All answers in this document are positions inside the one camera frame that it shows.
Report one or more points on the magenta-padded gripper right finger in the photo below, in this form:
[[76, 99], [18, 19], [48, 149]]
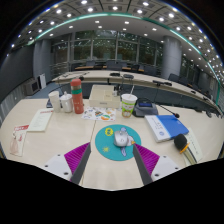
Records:
[[147, 158]]

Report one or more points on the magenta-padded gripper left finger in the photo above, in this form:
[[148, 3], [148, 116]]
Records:
[[77, 156]]

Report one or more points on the silver computer mouse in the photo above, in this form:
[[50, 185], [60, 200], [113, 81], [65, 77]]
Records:
[[120, 138]]

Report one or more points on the round teal cartoon mouse pad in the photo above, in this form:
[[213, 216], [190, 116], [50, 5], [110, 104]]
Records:
[[106, 143]]

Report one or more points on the blue and white book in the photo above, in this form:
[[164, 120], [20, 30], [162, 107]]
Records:
[[171, 125]]

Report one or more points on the colourful sticker sheet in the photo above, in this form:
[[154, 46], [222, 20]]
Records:
[[98, 114]]

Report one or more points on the black gooseneck conference microphone unit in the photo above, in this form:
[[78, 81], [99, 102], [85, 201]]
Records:
[[145, 108]]

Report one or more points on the pale yellow paper sheet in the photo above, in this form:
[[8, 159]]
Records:
[[196, 143]]

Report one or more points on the white mug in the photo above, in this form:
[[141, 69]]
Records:
[[66, 104]]

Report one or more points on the cartoon paper cup with straw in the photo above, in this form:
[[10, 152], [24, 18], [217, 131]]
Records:
[[128, 105]]

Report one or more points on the red bottle with green band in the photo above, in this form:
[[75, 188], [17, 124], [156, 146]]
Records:
[[77, 98]]

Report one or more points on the plain white paper cup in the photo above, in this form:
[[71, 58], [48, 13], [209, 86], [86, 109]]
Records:
[[55, 101]]

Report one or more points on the beige cardboard box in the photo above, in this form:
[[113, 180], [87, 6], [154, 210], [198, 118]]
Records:
[[103, 98]]

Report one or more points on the black desk microphone unit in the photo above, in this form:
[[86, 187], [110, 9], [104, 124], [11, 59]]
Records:
[[162, 83]]

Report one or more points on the dark office chairs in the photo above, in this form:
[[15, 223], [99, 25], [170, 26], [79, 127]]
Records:
[[115, 65]]

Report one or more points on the ceiling lights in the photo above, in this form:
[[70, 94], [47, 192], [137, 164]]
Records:
[[126, 22]]

